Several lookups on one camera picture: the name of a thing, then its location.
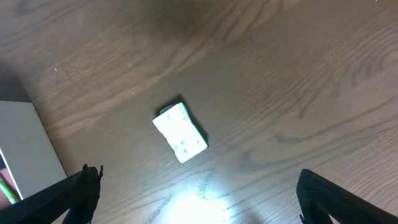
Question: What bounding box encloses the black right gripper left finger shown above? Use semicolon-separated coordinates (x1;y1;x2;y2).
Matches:
1;164;103;224

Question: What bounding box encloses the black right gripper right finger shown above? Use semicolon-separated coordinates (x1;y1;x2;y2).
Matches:
296;169;397;224

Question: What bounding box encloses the green toothbrush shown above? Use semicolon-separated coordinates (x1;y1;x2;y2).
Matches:
0;179;19;204

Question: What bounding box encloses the green white soap box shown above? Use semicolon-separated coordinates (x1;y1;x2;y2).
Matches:
152;102;208;164

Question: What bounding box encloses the white box pink interior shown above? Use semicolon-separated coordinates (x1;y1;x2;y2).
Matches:
1;101;67;200

